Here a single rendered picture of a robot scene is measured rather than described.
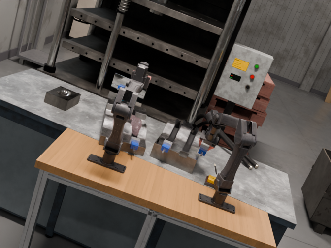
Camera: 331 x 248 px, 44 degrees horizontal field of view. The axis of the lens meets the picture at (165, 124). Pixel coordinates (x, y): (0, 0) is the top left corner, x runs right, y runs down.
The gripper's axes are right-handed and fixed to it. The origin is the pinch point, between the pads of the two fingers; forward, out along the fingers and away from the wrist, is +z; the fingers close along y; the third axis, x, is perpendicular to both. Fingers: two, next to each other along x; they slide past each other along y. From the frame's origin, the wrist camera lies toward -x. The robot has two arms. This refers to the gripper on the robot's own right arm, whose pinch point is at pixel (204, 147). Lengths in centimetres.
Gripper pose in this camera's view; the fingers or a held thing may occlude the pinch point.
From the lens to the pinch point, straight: 240.1
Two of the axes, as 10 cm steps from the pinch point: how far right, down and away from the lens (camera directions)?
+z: -2.8, 6.7, 6.9
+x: -3.3, 6.1, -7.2
